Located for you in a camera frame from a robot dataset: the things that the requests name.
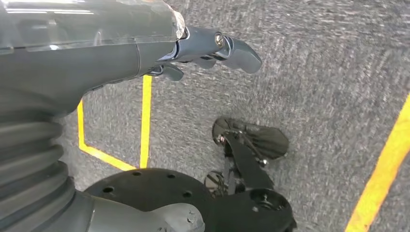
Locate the black left robot leg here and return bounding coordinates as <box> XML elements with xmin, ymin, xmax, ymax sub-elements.
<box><xmin>84</xmin><ymin>131</ymin><xmax>297</xmax><ymax>232</ymax></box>

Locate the black left robot foot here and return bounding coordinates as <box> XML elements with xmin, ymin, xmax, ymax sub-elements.
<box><xmin>211</xmin><ymin>116</ymin><xmax>290</xmax><ymax>161</ymax></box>

